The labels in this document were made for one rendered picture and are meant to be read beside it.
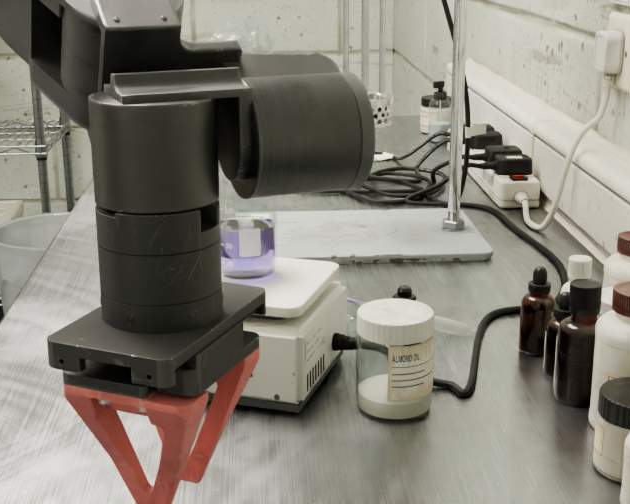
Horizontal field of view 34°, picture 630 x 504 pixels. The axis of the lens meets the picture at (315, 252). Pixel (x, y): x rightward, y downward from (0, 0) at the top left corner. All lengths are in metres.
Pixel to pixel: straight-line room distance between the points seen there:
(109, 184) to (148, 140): 0.03
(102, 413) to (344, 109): 0.18
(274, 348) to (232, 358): 0.29
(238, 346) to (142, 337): 0.05
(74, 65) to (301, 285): 0.36
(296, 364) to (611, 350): 0.23
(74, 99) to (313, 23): 2.73
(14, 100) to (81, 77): 2.83
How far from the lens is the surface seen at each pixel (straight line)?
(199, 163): 0.46
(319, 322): 0.82
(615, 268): 0.95
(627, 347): 0.77
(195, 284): 0.47
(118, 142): 0.46
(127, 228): 0.46
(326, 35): 3.25
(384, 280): 1.12
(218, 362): 0.49
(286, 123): 0.47
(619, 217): 1.15
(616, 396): 0.73
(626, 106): 1.26
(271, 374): 0.80
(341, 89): 0.49
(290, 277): 0.85
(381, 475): 0.73
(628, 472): 0.71
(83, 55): 0.51
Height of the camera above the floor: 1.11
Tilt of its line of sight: 17 degrees down
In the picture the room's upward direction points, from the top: straight up
